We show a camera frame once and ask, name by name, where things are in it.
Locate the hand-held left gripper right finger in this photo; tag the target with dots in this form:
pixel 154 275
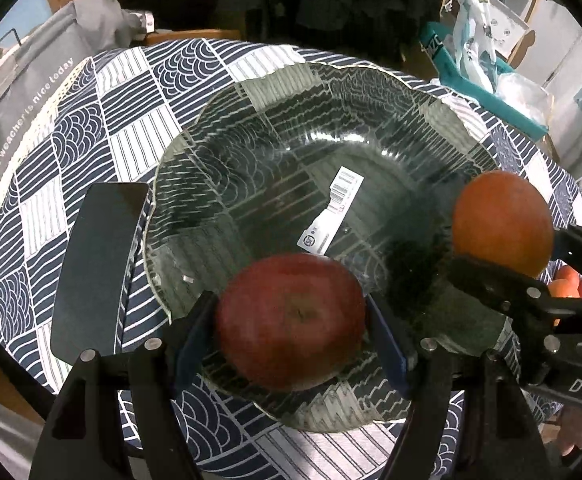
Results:
pixel 388 345

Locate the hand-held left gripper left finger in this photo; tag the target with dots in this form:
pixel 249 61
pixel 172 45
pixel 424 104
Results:
pixel 195 332

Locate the orange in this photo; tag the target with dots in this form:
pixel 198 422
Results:
pixel 561 291
pixel 568 274
pixel 503 220

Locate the person's right hand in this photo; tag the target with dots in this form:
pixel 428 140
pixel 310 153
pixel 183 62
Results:
pixel 576 435

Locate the black smartphone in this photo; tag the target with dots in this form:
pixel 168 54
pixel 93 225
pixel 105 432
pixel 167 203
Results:
pixel 96 260

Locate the white label sticker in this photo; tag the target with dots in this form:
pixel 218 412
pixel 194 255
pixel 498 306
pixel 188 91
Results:
pixel 331 215

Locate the clear plastic bag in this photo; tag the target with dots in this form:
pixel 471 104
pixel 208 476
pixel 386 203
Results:
pixel 523 97

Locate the teal plastic basket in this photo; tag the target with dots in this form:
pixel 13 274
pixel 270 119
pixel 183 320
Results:
pixel 476 95

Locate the blue white patterned tablecloth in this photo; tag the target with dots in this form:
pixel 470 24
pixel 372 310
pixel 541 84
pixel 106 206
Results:
pixel 136 105

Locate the white printed plastic bag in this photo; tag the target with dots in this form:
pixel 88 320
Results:
pixel 476 25

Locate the wooden crate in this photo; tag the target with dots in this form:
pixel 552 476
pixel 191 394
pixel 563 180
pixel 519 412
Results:
pixel 191 37

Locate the grey bag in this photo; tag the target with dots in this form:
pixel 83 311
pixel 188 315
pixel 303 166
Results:
pixel 26 90

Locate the hanging dark clothes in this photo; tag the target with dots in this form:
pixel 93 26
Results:
pixel 331 5

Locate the grey crumpled clothes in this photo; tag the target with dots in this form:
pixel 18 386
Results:
pixel 106 15

